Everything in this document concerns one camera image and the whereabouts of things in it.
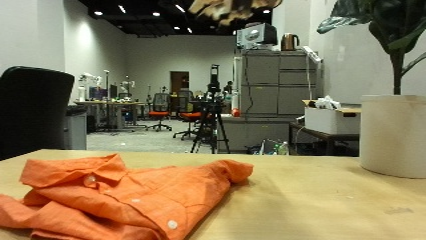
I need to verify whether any orange button shirt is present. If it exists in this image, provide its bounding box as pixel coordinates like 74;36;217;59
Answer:
0;153;255;240

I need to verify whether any grey box appliance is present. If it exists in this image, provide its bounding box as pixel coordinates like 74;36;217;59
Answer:
235;22;279;51

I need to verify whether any copper kettle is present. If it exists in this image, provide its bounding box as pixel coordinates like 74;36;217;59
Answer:
279;32;302;52

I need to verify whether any white power strip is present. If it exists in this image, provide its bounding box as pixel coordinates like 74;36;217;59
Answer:
302;45;323;64

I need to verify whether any brown door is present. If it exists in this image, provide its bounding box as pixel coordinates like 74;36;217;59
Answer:
169;71;191;96

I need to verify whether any grey drawer cabinet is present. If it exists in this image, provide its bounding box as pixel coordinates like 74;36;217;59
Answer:
234;49;325;118

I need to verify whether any orange seat office chair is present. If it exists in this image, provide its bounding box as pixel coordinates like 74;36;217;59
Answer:
171;89;203;141
145;93;174;133

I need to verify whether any white plastic bag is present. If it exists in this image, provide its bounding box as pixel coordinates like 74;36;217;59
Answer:
314;95;343;111

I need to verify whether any black tripod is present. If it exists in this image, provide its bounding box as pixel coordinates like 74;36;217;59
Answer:
189;99;231;155

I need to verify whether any low grey counter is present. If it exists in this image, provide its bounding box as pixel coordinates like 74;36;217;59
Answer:
218;114;307;153

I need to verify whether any wooden office desk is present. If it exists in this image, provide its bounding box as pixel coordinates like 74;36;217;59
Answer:
72;100;148;133

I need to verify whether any white storage box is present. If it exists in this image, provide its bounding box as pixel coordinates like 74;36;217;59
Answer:
305;99;362;135

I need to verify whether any green leafy plant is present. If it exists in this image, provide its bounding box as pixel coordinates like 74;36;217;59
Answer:
317;0;426;96

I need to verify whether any dark side table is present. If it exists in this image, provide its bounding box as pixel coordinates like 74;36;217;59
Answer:
289;122;362;157

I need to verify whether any white round plant pot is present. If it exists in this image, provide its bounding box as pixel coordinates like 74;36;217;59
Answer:
359;94;426;179

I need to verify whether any black office chair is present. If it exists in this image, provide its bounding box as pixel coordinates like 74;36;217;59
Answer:
0;65;76;162

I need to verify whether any black camera rig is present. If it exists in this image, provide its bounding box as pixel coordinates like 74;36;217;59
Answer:
206;64;233;101

